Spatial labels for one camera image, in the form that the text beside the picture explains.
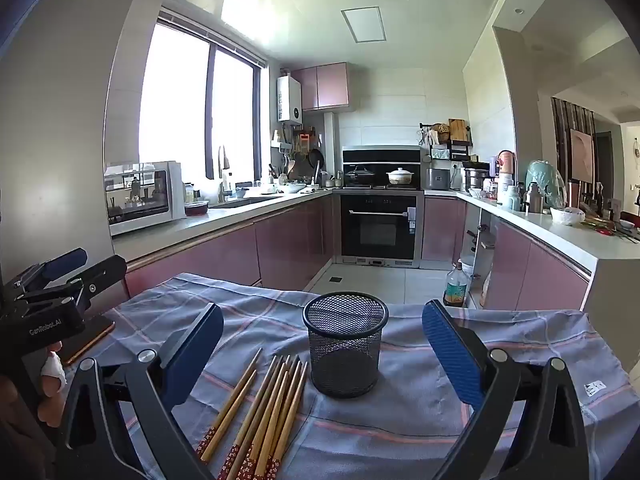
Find black mesh utensil holder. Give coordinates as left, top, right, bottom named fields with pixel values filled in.
left=303, top=291, right=390, bottom=400

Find metal sink faucet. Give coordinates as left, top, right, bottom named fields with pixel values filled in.
left=217, top=146, right=232, bottom=206

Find white kitchen countertop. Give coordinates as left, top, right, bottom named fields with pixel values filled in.
left=110, top=185, right=640, bottom=273

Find white water heater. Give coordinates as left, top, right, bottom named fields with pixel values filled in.
left=277, top=76, right=304, bottom=123

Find black wall rack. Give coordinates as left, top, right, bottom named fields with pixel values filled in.
left=419, top=119, right=474, bottom=162

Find oil bottle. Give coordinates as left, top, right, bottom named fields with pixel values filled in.
left=443, top=261, right=470, bottom=308

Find kitchen sink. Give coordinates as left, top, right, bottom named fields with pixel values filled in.
left=210, top=195, right=281, bottom=210

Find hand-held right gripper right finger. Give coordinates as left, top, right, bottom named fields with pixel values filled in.
left=421, top=299, right=591, bottom=480

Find white countertop oven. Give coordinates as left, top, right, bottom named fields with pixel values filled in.
left=104, top=161, right=187, bottom=237

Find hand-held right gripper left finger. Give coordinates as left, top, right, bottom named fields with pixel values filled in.
left=54, top=302, right=225, bottom=480

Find framed wall picture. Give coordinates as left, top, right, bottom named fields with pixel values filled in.
left=570, top=129, right=595, bottom=181

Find pink base cabinets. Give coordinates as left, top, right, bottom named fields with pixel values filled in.
left=112, top=194, right=335, bottom=302
left=421, top=195, right=591, bottom=312

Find pink wall cabinet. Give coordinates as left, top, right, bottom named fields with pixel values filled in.
left=291, top=62, right=351, bottom=112

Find kitchen window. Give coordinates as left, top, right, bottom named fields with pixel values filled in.
left=139, top=10, right=269, bottom=197

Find blue checked tablecloth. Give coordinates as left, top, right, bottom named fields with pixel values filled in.
left=65, top=272, right=633, bottom=480

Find silver rice cooker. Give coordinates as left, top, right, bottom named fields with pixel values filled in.
left=426, top=167, right=451, bottom=192

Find green fan in plastic cover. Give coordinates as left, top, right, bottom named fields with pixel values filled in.
left=525, top=160, right=569, bottom=209

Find stainless steel pot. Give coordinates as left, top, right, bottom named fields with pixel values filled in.
left=465, top=167, right=490, bottom=194

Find black range hood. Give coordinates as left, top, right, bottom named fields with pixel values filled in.
left=342, top=146, right=422, bottom=178

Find striped room divider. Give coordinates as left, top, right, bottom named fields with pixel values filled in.
left=551, top=97, right=596, bottom=197

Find smartphone with orange case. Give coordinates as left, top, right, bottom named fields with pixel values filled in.
left=59, top=314, right=117, bottom=367

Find black wok with lid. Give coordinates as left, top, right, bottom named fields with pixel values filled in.
left=345, top=166, right=376, bottom=186

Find grey refrigerator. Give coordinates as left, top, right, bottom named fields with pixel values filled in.
left=0, top=0, right=156, bottom=291

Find ceiling light panel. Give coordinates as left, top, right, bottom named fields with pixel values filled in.
left=341, top=6, right=387, bottom=44

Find bunch of bamboo chopsticks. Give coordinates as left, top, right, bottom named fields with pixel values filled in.
left=196, top=347, right=310, bottom=480

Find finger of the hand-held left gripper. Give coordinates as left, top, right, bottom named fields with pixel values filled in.
left=10, top=248, right=89, bottom=294
left=30, top=255, right=128, bottom=310

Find person's left hand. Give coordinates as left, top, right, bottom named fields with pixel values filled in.
left=37, top=341, right=69, bottom=429

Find black built-in oven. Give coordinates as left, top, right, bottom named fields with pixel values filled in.
left=340, top=192, right=418, bottom=261

